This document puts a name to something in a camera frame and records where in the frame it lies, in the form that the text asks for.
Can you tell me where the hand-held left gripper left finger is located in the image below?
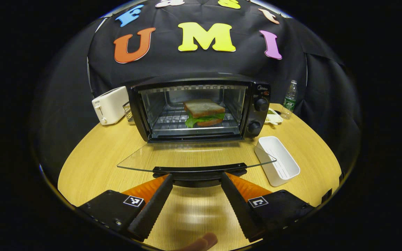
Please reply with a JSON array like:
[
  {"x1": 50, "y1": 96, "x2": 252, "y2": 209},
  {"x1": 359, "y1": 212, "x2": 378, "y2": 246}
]
[{"x1": 77, "y1": 174, "x2": 173, "y2": 242}]

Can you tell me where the black electric oven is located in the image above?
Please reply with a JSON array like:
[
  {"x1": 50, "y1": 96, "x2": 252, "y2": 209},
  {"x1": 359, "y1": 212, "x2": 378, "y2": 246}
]
[{"x1": 117, "y1": 73, "x2": 277, "y2": 189}]

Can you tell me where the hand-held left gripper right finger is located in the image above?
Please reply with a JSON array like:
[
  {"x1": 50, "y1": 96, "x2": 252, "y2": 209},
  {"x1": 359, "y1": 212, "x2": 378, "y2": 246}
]
[{"x1": 221, "y1": 172, "x2": 316, "y2": 243}]

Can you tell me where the white toaster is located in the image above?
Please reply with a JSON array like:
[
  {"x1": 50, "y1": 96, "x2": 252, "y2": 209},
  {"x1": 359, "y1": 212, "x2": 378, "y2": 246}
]
[{"x1": 92, "y1": 86, "x2": 130, "y2": 126}]

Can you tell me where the small metal wire rack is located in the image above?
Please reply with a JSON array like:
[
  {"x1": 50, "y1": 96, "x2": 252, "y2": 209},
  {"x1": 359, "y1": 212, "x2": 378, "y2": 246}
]
[{"x1": 122, "y1": 101, "x2": 134, "y2": 122}]

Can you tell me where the lettuce sandwich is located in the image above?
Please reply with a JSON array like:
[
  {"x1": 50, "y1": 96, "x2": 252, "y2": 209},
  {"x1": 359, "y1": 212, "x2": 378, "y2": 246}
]
[{"x1": 184, "y1": 99, "x2": 226, "y2": 128}]

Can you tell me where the clear green-label water bottle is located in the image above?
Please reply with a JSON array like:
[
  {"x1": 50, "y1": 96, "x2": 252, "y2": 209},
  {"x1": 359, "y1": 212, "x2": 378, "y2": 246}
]
[{"x1": 281, "y1": 80, "x2": 298, "y2": 120}]

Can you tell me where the white rectangular plastic container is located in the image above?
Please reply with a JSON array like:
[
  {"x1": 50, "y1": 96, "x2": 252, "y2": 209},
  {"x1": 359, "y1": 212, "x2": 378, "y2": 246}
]
[{"x1": 254, "y1": 136, "x2": 301, "y2": 187}]

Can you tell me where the white divided seed dish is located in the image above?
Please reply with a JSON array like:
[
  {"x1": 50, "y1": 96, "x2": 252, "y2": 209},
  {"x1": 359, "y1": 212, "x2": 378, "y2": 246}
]
[{"x1": 266, "y1": 108, "x2": 283, "y2": 125}]

